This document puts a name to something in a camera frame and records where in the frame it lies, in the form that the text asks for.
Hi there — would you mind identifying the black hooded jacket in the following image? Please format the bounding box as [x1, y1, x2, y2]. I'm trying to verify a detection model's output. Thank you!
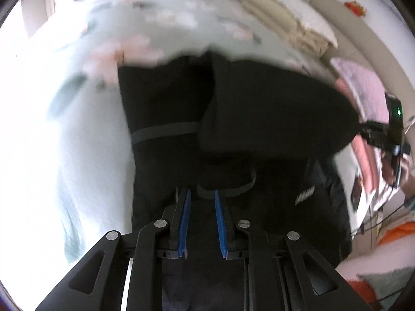
[116, 51, 361, 311]

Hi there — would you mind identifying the person's right hand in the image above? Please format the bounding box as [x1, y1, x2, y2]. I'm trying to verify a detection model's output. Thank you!
[381, 152, 414, 197]

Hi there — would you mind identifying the folded pink blanket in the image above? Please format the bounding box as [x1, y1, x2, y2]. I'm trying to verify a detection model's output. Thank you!
[335, 78, 379, 194]

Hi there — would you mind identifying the purple patterned folded blanket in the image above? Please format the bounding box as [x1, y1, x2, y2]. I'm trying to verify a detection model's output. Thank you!
[330, 57, 389, 124]

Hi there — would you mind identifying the black smartphone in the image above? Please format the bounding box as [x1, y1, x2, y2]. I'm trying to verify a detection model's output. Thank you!
[350, 176, 364, 211]

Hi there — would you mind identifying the beige upholstered headboard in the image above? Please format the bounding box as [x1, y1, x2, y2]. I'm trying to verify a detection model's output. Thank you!
[304, 0, 414, 117]

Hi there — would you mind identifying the floral green bedspread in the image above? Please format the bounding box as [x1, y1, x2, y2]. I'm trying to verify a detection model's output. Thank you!
[0, 0, 367, 266]

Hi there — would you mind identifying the white floral pillow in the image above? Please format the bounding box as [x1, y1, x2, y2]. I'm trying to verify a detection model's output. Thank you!
[249, 0, 338, 49]

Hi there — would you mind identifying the folded beige quilt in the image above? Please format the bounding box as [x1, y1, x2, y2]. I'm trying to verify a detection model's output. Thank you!
[241, 0, 334, 58]

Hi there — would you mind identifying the red wall decoration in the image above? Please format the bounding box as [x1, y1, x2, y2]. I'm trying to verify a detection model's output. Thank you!
[343, 1, 366, 18]

